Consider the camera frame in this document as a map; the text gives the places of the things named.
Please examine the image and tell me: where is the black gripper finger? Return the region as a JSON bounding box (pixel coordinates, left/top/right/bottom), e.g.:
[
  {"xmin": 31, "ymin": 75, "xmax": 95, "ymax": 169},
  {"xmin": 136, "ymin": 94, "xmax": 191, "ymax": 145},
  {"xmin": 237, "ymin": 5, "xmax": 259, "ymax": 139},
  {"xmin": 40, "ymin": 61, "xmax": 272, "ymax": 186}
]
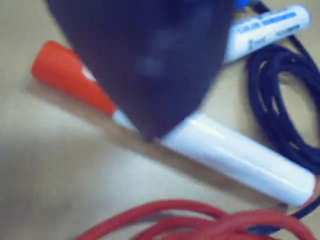
[{"xmin": 46, "ymin": 0, "xmax": 234, "ymax": 144}]

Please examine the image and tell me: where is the black braided charging cable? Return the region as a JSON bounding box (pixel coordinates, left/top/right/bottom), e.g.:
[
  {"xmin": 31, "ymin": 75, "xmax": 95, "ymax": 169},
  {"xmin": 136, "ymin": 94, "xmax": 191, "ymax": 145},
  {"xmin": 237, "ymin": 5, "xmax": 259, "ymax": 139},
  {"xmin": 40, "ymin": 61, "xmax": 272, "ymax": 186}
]
[{"xmin": 244, "ymin": 0, "xmax": 320, "ymax": 235}]

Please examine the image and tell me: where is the white marker with blue cap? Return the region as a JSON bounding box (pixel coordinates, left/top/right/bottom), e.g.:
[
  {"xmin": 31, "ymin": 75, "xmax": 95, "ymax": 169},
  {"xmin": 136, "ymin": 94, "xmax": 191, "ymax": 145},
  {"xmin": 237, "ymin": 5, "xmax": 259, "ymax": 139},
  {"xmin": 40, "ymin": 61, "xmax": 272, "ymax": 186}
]
[{"xmin": 222, "ymin": 4, "xmax": 313, "ymax": 65}]

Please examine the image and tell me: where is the white marker with red cap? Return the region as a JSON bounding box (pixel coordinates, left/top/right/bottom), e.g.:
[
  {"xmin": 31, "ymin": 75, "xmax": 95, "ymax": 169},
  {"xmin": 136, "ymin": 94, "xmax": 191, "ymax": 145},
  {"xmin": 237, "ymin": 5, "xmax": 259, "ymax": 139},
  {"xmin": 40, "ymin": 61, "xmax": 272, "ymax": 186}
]
[{"xmin": 31, "ymin": 40, "xmax": 320, "ymax": 208}]

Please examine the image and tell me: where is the red braided charging cable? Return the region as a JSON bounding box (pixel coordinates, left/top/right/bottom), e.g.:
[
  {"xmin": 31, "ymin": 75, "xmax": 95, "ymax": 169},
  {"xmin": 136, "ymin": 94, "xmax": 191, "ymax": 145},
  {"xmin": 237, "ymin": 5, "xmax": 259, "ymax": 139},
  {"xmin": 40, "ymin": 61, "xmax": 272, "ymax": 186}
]
[{"xmin": 74, "ymin": 198, "xmax": 318, "ymax": 240}]

